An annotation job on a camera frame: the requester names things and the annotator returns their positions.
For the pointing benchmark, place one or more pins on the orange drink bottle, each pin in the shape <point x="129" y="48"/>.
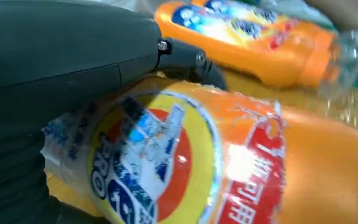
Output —
<point x="228" y="160"/>
<point x="259" y="43"/>

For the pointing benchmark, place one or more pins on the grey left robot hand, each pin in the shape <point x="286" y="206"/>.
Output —
<point x="58" y="52"/>

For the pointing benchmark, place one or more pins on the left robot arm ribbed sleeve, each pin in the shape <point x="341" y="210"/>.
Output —
<point x="12" y="182"/>

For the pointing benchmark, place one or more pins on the person's hand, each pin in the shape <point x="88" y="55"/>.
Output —
<point x="352" y="21"/>

